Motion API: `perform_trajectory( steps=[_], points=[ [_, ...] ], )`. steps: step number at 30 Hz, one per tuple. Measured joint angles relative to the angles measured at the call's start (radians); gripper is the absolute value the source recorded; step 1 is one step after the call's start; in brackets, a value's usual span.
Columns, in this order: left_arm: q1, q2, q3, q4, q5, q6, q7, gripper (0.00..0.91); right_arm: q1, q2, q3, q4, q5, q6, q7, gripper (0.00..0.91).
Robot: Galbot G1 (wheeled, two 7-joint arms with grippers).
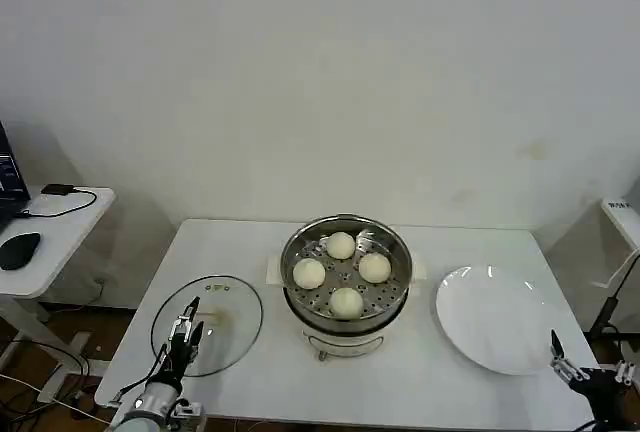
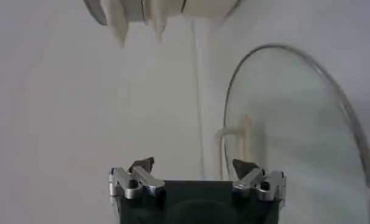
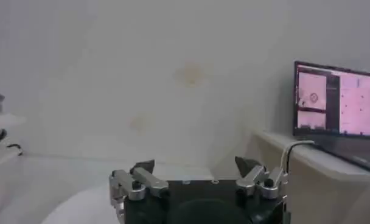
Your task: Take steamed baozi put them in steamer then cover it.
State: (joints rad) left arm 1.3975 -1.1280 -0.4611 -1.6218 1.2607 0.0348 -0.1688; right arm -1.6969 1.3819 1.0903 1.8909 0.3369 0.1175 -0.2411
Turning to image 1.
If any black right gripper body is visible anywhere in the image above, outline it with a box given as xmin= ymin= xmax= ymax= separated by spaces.
xmin=573 ymin=368 xmax=627 ymax=424

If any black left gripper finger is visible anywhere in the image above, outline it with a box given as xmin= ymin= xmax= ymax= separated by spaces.
xmin=168 ymin=295 xmax=201 ymax=342
xmin=186 ymin=321 xmax=206 ymax=362

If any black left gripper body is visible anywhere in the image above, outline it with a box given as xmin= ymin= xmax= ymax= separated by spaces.
xmin=148 ymin=336 xmax=196 ymax=388

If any round glass lid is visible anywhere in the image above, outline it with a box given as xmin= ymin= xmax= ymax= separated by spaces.
xmin=150 ymin=274 xmax=265 ymax=378

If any white steamed bun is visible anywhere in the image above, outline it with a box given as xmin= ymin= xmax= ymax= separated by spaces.
xmin=292 ymin=257 xmax=327 ymax=290
xmin=329 ymin=286 xmax=365 ymax=319
xmin=358 ymin=252 xmax=392 ymax=284
xmin=326 ymin=231 xmax=357 ymax=260

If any black stand pole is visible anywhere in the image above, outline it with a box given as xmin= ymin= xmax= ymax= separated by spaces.
xmin=586 ymin=249 xmax=640 ymax=344

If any white round plate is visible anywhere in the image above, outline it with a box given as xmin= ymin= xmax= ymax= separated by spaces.
xmin=435 ymin=265 xmax=562 ymax=376

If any white labelled side table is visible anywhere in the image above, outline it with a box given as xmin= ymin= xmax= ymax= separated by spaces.
xmin=599 ymin=198 xmax=640 ymax=256

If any white electric cooker base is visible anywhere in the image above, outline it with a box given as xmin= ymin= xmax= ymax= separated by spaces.
xmin=264 ymin=251 xmax=429 ymax=362

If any white side desk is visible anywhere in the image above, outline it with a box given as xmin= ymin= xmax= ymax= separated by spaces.
xmin=0 ymin=185 xmax=117 ymax=403

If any black computer mouse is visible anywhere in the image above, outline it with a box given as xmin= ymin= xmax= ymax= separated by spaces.
xmin=0 ymin=231 xmax=42 ymax=272

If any steel steamer basket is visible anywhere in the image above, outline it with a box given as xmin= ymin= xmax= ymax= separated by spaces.
xmin=279 ymin=215 xmax=415 ymax=336

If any black laptop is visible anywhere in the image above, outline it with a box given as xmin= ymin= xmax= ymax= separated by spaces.
xmin=0 ymin=120 xmax=32 ymax=233

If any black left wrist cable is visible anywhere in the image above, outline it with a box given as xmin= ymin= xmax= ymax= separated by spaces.
xmin=107 ymin=344 xmax=169 ymax=406

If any black floor cable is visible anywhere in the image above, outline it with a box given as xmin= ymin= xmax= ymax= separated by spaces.
xmin=0 ymin=336 xmax=92 ymax=391

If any black adapter cable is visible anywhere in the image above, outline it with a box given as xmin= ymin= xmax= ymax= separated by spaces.
xmin=22 ymin=188 xmax=99 ymax=219

